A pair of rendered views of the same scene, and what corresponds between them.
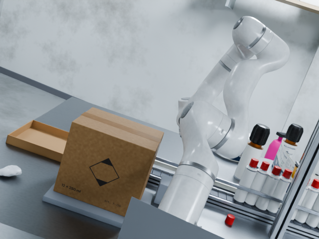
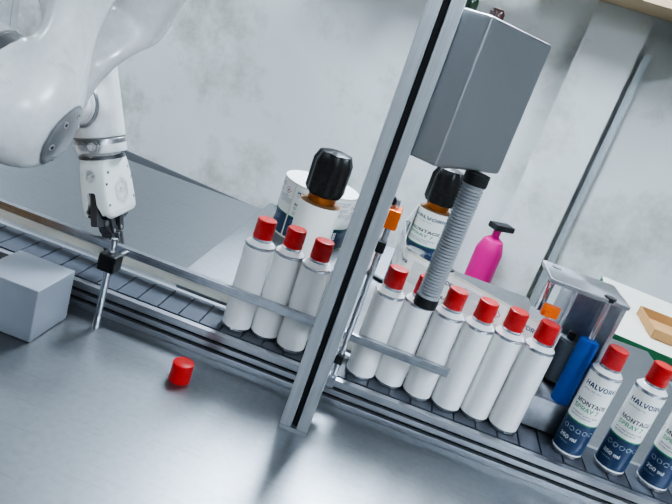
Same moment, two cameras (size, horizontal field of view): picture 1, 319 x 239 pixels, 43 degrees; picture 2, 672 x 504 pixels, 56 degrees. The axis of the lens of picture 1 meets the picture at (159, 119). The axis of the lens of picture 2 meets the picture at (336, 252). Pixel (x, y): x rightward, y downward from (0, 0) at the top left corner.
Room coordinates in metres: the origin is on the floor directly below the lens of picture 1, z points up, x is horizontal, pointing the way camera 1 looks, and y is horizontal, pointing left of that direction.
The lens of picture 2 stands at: (0.68, -0.61, 1.41)
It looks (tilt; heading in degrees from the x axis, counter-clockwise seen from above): 19 degrees down; 2
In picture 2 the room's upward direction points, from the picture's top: 19 degrees clockwise
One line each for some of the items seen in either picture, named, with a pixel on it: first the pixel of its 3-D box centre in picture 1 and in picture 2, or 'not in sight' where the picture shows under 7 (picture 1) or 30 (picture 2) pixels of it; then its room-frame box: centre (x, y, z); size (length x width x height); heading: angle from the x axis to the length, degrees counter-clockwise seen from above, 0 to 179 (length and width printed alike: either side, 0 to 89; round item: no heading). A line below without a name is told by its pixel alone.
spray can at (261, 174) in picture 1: (257, 183); (280, 282); (1.68, -0.50, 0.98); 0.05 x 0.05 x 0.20
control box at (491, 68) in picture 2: not in sight; (465, 92); (1.59, -0.67, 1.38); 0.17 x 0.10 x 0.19; 144
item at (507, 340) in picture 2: not in sight; (495, 363); (1.67, -0.89, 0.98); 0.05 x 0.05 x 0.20
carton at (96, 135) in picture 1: (111, 160); not in sight; (1.40, 0.12, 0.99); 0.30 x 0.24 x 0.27; 87
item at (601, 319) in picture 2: not in sight; (552, 348); (1.76, -0.99, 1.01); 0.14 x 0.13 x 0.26; 89
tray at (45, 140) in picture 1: (51, 141); not in sight; (1.70, 0.43, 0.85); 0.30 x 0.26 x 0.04; 89
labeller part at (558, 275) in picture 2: not in sight; (583, 283); (1.76, -0.99, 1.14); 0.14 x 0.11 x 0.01; 89
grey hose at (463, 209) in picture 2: not in sight; (450, 241); (1.57, -0.73, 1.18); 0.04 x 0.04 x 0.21
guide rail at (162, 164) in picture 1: (203, 179); (159, 271); (1.72, -0.28, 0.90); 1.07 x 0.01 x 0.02; 89
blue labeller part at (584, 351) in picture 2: not in sight; (569, 380); (1.71, -1.02, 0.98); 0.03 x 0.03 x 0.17
